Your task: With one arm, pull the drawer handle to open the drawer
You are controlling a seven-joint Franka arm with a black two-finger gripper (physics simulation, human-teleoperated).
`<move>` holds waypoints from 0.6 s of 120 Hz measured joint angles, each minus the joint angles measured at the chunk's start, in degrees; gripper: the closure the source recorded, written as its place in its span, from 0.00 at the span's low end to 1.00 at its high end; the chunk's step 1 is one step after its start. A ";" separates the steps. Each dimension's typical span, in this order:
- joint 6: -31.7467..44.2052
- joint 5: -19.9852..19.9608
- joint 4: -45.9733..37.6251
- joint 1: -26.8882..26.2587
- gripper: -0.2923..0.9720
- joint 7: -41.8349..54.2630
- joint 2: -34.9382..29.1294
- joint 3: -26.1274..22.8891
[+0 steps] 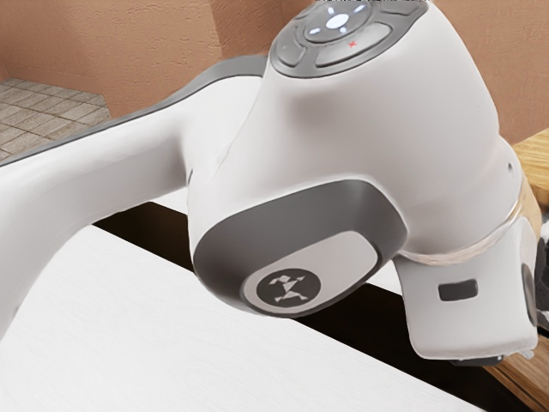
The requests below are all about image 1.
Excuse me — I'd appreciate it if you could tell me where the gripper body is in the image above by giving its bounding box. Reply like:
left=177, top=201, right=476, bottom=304
left=531, top=233, right=549, bottom=332

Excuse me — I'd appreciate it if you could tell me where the light wooden drawer cabinet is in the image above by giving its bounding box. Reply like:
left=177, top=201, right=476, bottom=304
left=483, top=128, right=549, bottom=412

